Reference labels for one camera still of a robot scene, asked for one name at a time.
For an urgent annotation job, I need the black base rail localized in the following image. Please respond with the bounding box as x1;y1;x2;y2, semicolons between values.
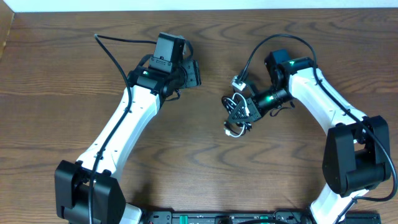
139;208;382;224

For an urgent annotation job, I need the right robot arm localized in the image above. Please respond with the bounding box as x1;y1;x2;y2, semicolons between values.
222;49;397;223

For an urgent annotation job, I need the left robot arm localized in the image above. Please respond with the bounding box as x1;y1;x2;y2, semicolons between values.
55;32;201;224

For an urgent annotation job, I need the white usb cable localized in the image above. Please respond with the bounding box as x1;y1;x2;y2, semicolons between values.
223;92;251;138

